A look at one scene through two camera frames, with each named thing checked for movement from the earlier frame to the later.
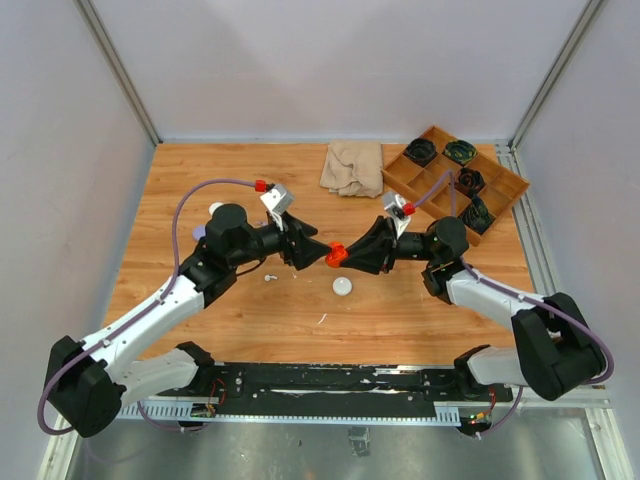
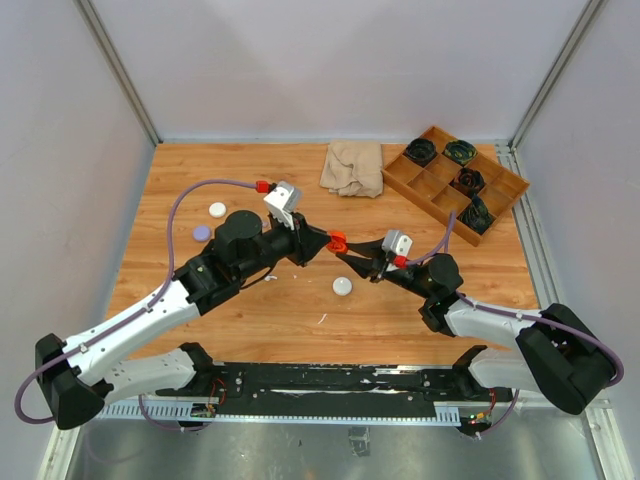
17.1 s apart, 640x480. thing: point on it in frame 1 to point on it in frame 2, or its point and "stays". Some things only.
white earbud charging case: (342, 286) stays
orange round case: (337, 254) to (339, 241)
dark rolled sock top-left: (421, 151) stays
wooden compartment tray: (484, 190) stays
